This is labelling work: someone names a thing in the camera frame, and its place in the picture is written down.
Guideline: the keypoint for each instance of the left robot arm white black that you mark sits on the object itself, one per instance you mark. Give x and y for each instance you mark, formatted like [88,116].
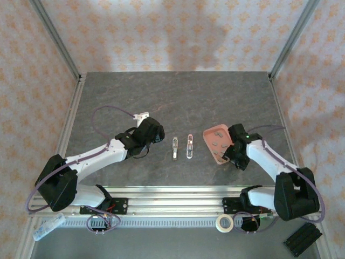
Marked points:
[94,159]

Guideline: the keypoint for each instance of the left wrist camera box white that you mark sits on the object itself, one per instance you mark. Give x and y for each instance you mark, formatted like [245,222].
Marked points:
[141,116]

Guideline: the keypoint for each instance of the aluminium side rail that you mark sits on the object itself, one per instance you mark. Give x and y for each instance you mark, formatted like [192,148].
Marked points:
[72,113]
[280,108]

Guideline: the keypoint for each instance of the white tape roll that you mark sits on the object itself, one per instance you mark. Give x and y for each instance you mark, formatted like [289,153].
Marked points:
[219,223]

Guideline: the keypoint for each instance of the black aluminium extrusion piece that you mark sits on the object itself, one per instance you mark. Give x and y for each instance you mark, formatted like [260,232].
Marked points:
[303,238]

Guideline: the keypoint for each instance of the clear plastic bottle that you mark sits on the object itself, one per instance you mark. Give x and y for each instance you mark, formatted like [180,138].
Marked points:
[48,226]

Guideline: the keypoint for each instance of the pink mini stapler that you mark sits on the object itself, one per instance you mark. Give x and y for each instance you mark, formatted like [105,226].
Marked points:
[189,147]

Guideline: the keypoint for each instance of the beige cylinder piece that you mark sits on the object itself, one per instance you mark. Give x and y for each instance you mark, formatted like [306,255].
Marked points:
[175,144]

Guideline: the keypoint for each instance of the green circuit board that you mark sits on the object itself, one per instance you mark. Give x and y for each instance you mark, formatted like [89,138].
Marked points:
[266,216]

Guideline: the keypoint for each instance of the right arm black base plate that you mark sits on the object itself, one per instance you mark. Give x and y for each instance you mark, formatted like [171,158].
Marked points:
[229,205]

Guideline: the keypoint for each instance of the aluminium frame post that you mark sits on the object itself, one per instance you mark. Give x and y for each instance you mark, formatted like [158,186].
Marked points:
[54,35]
[293,35]

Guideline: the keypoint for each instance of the aluminium mounting rails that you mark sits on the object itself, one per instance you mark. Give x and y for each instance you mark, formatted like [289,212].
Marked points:
[172,202]

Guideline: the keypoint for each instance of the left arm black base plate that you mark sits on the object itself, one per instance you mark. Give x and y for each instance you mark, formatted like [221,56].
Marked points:
[122,205]

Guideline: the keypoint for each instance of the pink plastic tray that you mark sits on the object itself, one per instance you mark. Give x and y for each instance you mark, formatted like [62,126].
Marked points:
[213,137]

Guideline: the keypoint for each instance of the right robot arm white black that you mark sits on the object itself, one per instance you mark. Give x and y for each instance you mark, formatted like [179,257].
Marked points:
[269,162]

